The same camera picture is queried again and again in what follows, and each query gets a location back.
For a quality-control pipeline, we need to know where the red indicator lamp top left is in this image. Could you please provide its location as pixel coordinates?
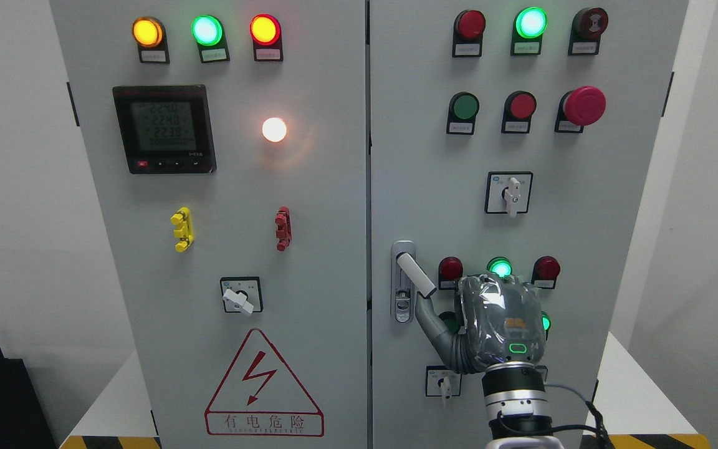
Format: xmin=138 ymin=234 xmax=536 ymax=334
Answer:
xmin=249 ymin=14 xmax=283 ymax=62

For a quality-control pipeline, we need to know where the green push button lower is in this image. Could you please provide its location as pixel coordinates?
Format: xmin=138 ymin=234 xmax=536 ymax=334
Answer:
xmin=438 ymin=311 xmax=461 ymax=334

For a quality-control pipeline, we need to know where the green lit lamp top right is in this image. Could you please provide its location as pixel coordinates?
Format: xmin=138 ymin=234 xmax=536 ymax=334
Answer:
xmin=510 ymin=6 xmax=548 ymax=56

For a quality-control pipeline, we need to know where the red mushroom emergency stop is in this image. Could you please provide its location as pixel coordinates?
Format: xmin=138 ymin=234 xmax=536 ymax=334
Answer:
xmin=555 ymin=85 xmax=607 ymax=133

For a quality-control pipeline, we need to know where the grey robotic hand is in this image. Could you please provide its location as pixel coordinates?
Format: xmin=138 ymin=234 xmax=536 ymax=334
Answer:
xmin=415 ymin=273 xmax=547 ymax=374

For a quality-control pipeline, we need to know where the white platform with hazard stripes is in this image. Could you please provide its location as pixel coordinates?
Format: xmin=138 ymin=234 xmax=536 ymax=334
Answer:
xmin=62 ymin=335 xmax=710 ymax=448

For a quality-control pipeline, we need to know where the silver swing door handle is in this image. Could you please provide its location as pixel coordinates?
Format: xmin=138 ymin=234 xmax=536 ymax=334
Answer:
xmin=391 ymin=241 xmax=437 ymax=323

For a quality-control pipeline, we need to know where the lower white selector switch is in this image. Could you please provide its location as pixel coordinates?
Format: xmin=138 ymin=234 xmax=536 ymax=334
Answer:
xmin=425 ymin=365 xmax=462 ymax=407

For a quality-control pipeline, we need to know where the black box at left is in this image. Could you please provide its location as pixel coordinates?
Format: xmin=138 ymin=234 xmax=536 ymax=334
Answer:
xmin=0 ymin=347 xmax=57 ymax=448

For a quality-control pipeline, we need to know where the grey cabinet door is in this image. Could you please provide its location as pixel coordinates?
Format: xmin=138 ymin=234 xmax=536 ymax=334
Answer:
xmin=368 ymin=1 xmax=689 ymax=448
xmin=49 ymin=1 xmax=368 ymax=448

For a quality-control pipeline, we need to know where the red triangle warning sticker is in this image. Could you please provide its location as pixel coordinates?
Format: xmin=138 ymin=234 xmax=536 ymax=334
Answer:
xmin=204 ymin=329 xmax=325 ymax=438

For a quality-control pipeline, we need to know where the black digital power meter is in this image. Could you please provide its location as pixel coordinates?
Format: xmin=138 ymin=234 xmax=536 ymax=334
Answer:
xmin=112 ymin=84 xmax=217 ymax=175

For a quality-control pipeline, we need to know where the upper right white selector switch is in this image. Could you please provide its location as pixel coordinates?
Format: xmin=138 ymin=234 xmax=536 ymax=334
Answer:
xmin=484 ymin=171 xmax=534 ymax=217

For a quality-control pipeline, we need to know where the red lamp middle right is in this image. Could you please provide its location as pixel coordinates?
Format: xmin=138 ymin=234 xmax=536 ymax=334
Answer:
xmin=530 ymin=256 xmax=561 ymax=289

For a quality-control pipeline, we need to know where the black key selector switch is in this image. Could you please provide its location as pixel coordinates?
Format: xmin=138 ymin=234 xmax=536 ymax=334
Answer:
xmin=535 ymin=365 xmax=549 ymax=382

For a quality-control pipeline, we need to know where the green lit button lower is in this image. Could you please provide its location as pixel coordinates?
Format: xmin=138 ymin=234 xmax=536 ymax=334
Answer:
xmin=541 ymin=311 xmax=552 ymax=339

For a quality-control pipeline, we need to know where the left door white selector switch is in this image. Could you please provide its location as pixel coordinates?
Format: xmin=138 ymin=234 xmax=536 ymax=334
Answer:
xmin=219 ymin=276 xmax=263 ymax=316

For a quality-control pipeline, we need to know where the dark red buzzer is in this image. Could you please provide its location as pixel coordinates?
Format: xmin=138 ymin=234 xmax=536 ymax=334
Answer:
xmin=568 ymin=7 xmax=609 ymax=56

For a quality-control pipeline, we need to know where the red push button upper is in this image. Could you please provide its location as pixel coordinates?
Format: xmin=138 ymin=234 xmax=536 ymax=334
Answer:
xmin=501 ymin=90 xmax=537 ymax=134

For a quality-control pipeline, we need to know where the yellow terminal connector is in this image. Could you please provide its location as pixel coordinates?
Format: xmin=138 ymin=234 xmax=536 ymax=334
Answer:
xmin=170 ymin=206 xmax=194 ymax=253

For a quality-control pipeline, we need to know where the green push button upper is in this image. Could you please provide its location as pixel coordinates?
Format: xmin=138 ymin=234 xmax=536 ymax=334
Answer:
xmin=446 ymin=92 xmax=481 ymax=135

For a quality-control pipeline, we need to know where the yellow indicator lamp top left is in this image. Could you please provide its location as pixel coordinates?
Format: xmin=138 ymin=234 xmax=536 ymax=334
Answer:
xmin=132 ymin=16 xmax=170 ymax=64

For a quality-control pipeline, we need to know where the red terminal connector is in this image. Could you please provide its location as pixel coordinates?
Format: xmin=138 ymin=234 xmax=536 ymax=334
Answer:
xmin=274 ymin=206 xmax=292 ymax=252

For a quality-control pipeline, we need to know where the white glowing indicator lamp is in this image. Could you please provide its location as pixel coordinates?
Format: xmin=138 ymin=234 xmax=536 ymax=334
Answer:
xmin=261 ymin=117 xmax=288 ymax=143

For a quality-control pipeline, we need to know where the green indicator lamp top left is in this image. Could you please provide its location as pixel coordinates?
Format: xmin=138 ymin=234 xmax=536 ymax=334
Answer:
xmin=191 ymin=14 xmax=231 ymax=64

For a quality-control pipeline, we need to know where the red lamp middle left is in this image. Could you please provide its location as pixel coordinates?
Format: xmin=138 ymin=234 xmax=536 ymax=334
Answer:
xmin=438 ymin=256 xmax=464 ymax=290

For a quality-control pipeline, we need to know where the green lit lamp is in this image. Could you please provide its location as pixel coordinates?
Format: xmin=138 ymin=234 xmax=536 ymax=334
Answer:
xmin=486 ymin=256 xmax=512 ymax=278
xmin=510 ymin=6 xmax=548 ymax=56

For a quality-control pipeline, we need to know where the left grey cabinet door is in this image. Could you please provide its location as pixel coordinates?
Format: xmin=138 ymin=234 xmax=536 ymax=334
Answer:
xmin=49 ymin=1 xmax=368 ymax=448

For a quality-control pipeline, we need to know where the right grey cabinet door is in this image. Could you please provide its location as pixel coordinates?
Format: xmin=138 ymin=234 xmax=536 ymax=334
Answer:
xmin=368 ymin=1 xmax=689 ymax=448

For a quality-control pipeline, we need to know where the red lamp top right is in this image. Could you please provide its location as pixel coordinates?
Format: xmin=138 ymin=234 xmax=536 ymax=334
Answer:
xmin=451 ymin=9 xmax=486 ymax=59

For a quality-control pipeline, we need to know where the green lit lamp middle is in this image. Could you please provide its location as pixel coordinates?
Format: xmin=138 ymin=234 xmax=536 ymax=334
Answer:
xmin=486 ymin=256 xmax=512 ymax=278

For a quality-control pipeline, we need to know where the green push button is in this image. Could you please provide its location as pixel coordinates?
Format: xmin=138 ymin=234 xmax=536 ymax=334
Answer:
xmin=438 ymin=311 xmax=461 ymax=334
xmin=446 ymin=92 xmax=481 ymax=135

